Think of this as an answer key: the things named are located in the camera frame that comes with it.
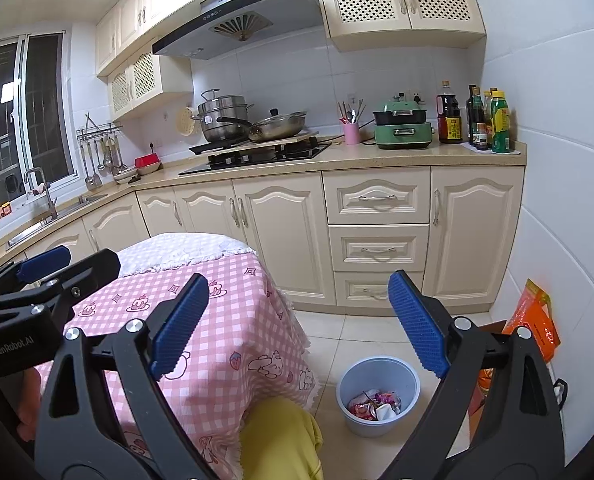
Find steel faucet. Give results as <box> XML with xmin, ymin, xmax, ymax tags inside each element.
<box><xmin>24</xmin><ymin>167</ymin><xmax>58</xmax><ymax>221</ymax></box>

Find large soy sauce bottle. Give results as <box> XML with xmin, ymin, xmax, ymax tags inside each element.
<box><xmin>437</xmin><ymin>80</ymin><xmax>464</xmax><ymax>145</ymax></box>

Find cream cabinet drawer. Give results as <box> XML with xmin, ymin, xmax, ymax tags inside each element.
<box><xmin>333</xmin><ymin>271</ymin><xmax>426</xmax><ymax>306</ymax></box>
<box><xmin>328</xmin><ymin>224</ymin><xmax>431</xmax><ymax>274</ymax></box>
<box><xmin>323</xmin><ymin>169</ymin><xmax>432</xmax><ymax>225</ymax></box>

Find wooden cutting board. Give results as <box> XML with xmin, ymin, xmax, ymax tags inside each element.
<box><xmin>211</xmin><ymin>132</ymin><xmax>321</xmax><ymax>154</ymax></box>

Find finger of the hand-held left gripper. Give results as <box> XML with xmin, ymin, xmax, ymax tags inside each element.
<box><xmin>0</xmin><ymin>246</ymin><xmax>72</xmax><ymax>301</ymax></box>
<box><xmin>0</xmin><ymin>248</ymin><xmax>122</xmax><ymax>333</ymax></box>

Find green plastic bottle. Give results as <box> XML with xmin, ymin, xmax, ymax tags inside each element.
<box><xmin>490</xmin><ymin>91</ymin><xmax>512</xmax><ymax>155</ymax></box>

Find kitchen window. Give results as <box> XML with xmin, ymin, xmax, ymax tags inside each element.
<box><xmin>0</xmin><ymin>32</ymin><xmax>76</xmax><ymax>194</ymax></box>

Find red snack packet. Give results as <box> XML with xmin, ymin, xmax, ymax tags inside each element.
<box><xmin>348</xmin><ymin>399</ymin><xmax>378</xmax><ymax>420</ymax></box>

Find steel wok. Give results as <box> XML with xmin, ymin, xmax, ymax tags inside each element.
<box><xmin>217</xmin><ymin>109</ymin><xmax>309</xmax><ymax>142</ymax></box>

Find steel range hood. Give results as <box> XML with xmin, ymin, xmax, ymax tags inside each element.
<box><xmin>152</xmin><ymin>0</ymin><xmax>321</xmax><ymax>60</ymax></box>

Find steel sink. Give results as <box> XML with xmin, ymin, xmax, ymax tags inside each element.
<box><xmin>6</xmin><ymin>192</ymin><xmax>108</xmax><ymax>251</ymax></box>

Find orange rice bag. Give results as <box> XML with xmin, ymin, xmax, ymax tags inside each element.
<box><xmin>502</xmin><ymin>279</ymin><xmax>562</xmax><ymax>364</ymax></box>

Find wall utensil rack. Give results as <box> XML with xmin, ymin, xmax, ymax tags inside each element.
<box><xmin>76</xmin><ymin>114</ymin><xmax>124</xmax><ymax>142</ymax></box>

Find small lattice wall cabinet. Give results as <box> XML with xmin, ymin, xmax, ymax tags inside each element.
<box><xmin>108</xmin><ymin>52</ymin><xmax>194</xmax><ymax>121</ymax></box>

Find person's left hand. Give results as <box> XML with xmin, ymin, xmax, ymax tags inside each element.
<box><xmin>17</xmin><ymin>367</ymin><xmax>44</xmax><ymax>443</ymax></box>

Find beige kitchen countertop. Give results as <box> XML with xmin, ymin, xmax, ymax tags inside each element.
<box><xmin>0</xmin><ymin>141</ymin><xmax>528</xmax><ymax>261</ymax></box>

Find red bowl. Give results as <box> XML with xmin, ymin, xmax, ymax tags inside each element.
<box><xmin>134</xmin><ymin>154</ymin><xmax>162</xmax><ymax>176</ymax></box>

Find cream upper wall cabinets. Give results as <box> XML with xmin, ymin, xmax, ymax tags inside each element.
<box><xmin>94</xmin><ymin>0</ymin><xmax>319</xmax><ymax>77</ymax></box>

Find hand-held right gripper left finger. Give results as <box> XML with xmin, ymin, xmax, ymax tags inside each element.
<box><xmin>34</xmin><ymin>272</ymin><xmax>211</xmax><ymax>480</ymax></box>

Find white lace cloth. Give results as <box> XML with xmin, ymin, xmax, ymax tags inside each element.
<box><xmin>114</xmin><ymin>232</ymin><xmax>261</xmax><ymax>279</ymax></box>

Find blue plastic bin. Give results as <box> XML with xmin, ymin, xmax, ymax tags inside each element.
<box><xmin>336</xmin><ymin>356</ymin><xmax>421</xmax><ymax>437</ymax></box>

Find cream kitchen base cabinet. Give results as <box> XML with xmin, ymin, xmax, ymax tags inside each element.
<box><xmin>22</xmin><ymin>165</ymin><xmax>526</xmax><ymax>312</ymax></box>

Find pink checkered tablecloth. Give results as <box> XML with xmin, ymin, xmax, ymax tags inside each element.
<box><xmin>34</xmin><ymin>252</ymin><xmax>323</xmax><ymax>480</ymax></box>

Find cream round trivet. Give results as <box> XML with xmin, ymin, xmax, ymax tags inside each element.
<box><xmin>176</xmin><ymin>106</ymin><xmax>198</xmax><ymax>136</ymax></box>

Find yellow cloth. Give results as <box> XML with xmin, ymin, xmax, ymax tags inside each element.
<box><xmin>239</xmin><ymin>400</ymin><xmax>325</xmax><ymax>480</ymax></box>

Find green electric cooker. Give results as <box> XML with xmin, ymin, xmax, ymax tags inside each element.
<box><xmin>373</xmin><ymin>100</ymin><xmax>434</xmax><ymax>151</ymax></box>

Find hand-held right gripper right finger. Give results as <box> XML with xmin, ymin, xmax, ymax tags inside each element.
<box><xmin>388</xmin><ymin>269</ymin><xmax>565</xmax><ymax>480</ymax></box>

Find steel steamer pot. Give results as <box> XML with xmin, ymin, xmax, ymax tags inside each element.
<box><xmin>192</xmin><ymin>89</ymin><xmax>254</xmax><ymax>144</ymax></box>

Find black gas stove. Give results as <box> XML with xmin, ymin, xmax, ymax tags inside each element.
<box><xmin>178</xmin><ymin>142</ymin><xmax>333</xmax><ymax>177</ymax></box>

